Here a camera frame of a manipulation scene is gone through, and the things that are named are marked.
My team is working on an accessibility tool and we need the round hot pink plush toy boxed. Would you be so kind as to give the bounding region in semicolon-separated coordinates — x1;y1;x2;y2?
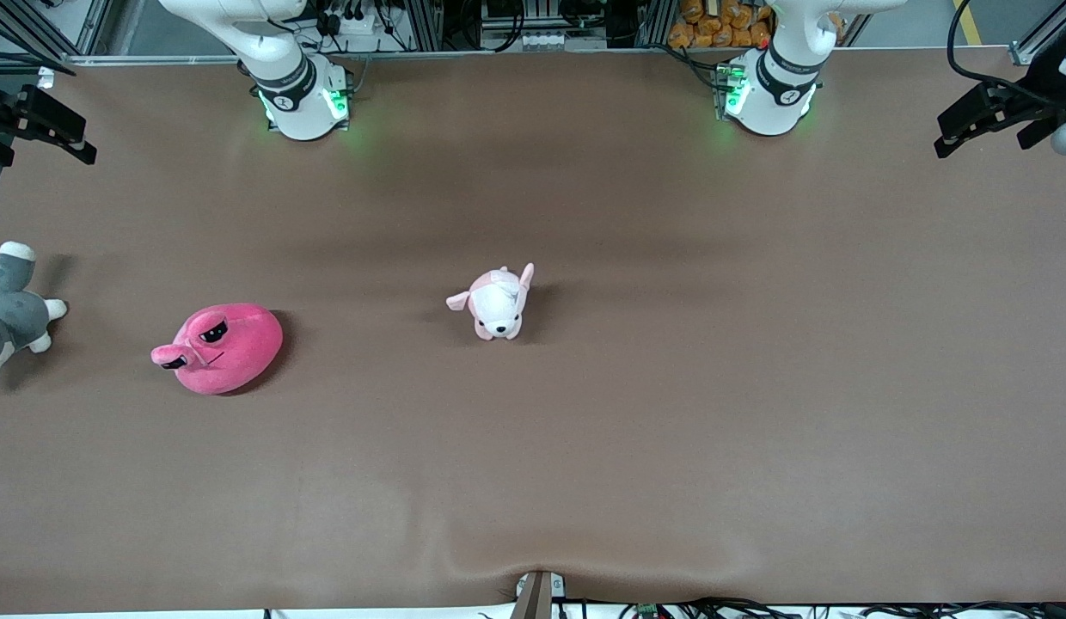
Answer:
150;303;285;396

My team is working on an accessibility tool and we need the grey white plush husky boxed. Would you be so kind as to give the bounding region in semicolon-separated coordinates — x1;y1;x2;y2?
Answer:
0;241;69;388

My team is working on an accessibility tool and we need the pile of orange toys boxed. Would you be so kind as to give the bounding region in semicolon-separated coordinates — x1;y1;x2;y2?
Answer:
668;0;776;49

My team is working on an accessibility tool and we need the white power strip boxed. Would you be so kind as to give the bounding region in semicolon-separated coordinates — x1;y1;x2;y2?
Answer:
325;7;381;37

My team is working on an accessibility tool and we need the white connector strip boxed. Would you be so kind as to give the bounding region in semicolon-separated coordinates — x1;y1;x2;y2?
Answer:
520;31;609;51

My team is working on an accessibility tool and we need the pale pink white plush dog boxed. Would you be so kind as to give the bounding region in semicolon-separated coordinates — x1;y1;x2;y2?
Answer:
445;262;536;342

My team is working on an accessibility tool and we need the brown table cloth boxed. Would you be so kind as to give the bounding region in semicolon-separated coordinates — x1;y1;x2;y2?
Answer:
0;47;1066;616

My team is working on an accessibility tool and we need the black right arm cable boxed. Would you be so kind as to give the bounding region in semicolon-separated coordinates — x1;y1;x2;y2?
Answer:
0;50;78;78

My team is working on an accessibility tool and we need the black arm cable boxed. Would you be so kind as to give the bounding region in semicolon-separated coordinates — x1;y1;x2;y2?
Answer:
0;50;78;78
947;0;1028;87

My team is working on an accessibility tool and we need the aluminium frame profile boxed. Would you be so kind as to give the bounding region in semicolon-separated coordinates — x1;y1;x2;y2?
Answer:
69;0;117;58
406;0;444;52
1010;0;1066;66
636;0;677;48

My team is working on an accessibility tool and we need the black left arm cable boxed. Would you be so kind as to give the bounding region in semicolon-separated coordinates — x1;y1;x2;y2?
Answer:
947;0;1028;87

